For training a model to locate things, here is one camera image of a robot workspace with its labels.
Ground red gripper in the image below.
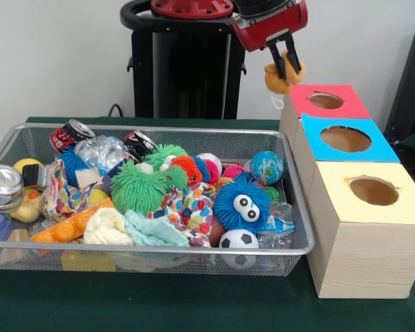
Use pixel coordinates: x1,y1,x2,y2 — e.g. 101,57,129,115
231,0,309,80

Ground orange plush toy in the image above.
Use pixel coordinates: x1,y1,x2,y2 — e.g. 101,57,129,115
264,50,306,109

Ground large green spiky ball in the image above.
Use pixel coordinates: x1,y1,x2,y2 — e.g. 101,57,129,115
109,160,169,214

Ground wooden box with three holes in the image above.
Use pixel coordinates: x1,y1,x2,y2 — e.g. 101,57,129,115
279,83,415,299

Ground blue globe ball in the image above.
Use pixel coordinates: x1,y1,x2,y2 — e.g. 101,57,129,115
250,150,285,186

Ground black upright panel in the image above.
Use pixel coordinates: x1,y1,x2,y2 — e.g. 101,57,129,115
383,22,415,139

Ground blue spiky ball with eyes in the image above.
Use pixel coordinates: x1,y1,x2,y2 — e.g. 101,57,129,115
213,172,273,232

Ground colourful polka dot cloth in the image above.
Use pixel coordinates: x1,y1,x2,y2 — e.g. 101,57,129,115
41,158,94,221
147,181,217,248

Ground black and white soccer ball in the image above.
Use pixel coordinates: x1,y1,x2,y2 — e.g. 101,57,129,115
219,228,260,250

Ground mint green cloth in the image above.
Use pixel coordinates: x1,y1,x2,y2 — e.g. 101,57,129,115
124,209,190,248

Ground cream yellow cloth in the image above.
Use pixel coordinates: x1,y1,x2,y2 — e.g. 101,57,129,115
82,207,134,246

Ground orange building block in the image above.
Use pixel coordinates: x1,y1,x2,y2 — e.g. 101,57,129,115
30,199,116,243

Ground silver metal can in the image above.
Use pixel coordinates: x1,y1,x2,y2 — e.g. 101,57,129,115
0,165,25,212

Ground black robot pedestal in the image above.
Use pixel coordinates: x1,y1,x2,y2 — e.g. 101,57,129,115
120,0,264,120

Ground silver wire mesh bin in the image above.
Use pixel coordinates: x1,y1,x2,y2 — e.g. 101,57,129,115
0,122,315,277

